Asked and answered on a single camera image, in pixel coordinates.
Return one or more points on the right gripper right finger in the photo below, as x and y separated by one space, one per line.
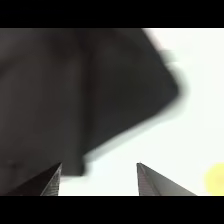
153 183

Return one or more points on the black garment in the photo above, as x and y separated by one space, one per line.
83 93

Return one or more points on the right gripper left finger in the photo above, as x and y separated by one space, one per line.
46 185

